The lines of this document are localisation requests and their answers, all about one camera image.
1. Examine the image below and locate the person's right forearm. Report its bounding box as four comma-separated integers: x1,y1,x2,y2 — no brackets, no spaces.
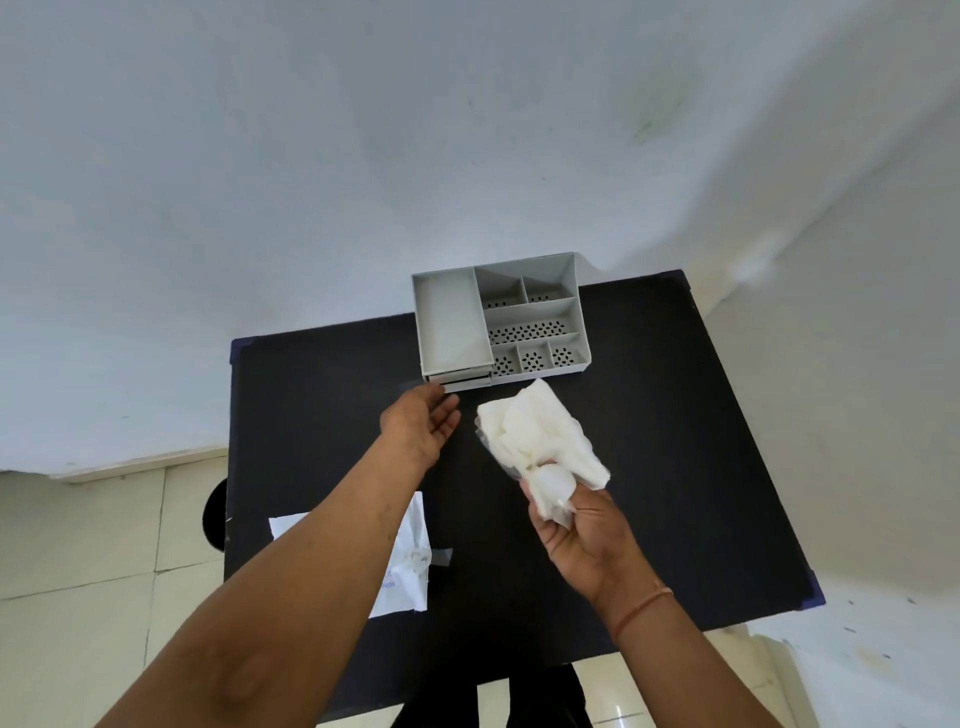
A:
597,589,786,728

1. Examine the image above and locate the white paper sheet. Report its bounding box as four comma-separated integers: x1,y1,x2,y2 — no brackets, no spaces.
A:
267,491,433,621

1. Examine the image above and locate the grey compartment organizer box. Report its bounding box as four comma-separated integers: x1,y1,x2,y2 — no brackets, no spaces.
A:
410,252,594,393

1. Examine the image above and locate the black table leg frame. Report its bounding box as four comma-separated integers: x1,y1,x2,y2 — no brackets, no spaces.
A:
389,663,595,728

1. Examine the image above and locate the person's left hand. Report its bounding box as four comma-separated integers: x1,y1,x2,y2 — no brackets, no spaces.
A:
378,389,463,475

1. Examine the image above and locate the orange thread bracelet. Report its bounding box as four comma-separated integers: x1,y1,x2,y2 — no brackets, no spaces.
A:
612,585,675,640

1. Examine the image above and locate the black round stool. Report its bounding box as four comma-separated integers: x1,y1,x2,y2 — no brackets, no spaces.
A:
201,478,229,554

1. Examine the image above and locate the person's right hand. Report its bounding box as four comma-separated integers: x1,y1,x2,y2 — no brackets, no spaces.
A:
525,486,670,625

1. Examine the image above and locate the person's left forearm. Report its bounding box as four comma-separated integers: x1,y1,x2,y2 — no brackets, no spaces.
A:
93,441,429,728

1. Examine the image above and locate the clear bag of white cotton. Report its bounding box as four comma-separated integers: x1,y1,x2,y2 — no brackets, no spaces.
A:
475,378,612,526

